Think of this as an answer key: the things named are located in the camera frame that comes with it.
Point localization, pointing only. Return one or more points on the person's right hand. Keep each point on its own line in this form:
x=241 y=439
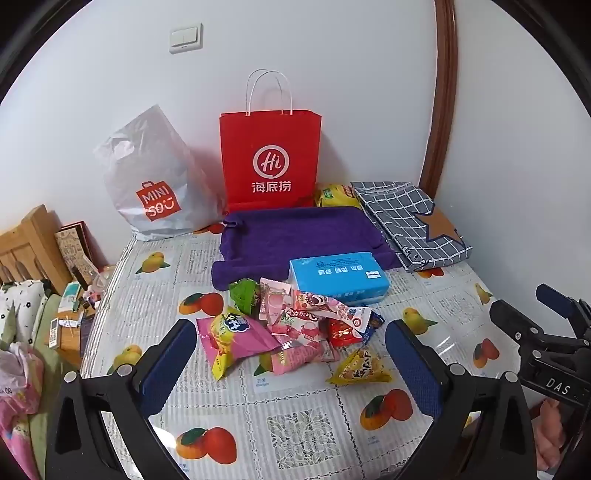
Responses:
x=556 y=434

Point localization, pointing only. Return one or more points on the wooden bedside table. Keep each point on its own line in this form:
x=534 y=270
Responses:
x=69 y=341

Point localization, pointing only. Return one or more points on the pink cake packet fork print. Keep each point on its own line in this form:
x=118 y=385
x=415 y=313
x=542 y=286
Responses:
x=300 y=357

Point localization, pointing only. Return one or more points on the pink white stick snack packet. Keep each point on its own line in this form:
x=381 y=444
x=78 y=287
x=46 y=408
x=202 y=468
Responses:
x=323 y=302

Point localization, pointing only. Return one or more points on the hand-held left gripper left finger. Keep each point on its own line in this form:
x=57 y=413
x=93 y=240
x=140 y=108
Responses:
x=168 y=364

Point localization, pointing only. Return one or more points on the red snack packet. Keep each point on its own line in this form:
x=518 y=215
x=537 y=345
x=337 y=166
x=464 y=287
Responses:
x=344 y=333

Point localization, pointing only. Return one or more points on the green blanket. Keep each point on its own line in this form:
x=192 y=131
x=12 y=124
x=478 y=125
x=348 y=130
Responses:
x=51 y=369

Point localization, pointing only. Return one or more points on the blue tissue pack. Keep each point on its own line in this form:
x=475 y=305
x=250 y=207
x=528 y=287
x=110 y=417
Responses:
x=337 y=277

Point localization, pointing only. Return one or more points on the pink and yellow snack packet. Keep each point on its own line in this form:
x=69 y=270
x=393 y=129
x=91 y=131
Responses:
x=235 y=337

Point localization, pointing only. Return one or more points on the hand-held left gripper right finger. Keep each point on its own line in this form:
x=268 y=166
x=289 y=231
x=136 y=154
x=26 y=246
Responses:
x=411 y=364

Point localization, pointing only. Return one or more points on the yellow triangular snack packet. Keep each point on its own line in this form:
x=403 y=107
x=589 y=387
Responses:
x=358 y=369

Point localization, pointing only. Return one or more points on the blue white cookie packet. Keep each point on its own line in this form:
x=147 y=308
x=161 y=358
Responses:
x=371 y=323

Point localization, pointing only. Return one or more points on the wooden headboard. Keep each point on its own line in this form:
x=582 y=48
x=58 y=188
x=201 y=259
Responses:
x=27 y=244

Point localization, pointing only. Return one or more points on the fruit print tablecloth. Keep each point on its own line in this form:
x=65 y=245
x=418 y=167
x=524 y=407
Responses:
x=295 y=415

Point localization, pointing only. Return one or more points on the purple towel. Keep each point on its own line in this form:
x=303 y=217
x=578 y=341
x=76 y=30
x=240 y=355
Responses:
x=300 y=235

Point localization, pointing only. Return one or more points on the grey plastic shopping bag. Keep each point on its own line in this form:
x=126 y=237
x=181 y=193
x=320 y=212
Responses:
x=152 y=161

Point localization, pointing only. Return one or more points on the grey checked folded cloth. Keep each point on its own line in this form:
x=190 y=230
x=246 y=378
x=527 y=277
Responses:
x=406 y=221

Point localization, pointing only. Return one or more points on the white green box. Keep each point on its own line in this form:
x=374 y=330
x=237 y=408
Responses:
x=71 y=295

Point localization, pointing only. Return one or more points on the brown patterned box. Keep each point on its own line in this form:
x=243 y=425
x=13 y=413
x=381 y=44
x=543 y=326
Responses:
x=74 y=249

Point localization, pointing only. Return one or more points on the pink plastic bag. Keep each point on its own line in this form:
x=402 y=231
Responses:
x=16 y=392

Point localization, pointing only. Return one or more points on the brown wooden door frame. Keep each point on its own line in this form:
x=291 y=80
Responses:
x=441 y=92

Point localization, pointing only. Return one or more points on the white floral bedding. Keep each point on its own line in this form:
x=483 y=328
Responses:
x=18 y=304

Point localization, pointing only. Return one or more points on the green triangular snack packet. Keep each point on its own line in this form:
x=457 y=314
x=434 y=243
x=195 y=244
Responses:
x=244 y=295

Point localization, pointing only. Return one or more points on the red paper bag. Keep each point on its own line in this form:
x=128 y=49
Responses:
x=270 y=138

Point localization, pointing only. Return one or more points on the yellow snack bag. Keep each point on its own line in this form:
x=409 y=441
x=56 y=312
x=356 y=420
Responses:
x=337 y=196

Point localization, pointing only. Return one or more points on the white light switch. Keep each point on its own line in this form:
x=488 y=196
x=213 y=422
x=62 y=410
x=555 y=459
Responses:
x=185 y=39

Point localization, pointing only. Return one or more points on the pink peach snack packet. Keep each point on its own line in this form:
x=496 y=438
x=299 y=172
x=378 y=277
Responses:
x=274 y=300

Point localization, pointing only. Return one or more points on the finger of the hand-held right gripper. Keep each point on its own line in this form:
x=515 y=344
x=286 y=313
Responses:
x=551 y=295
x=510 y=316

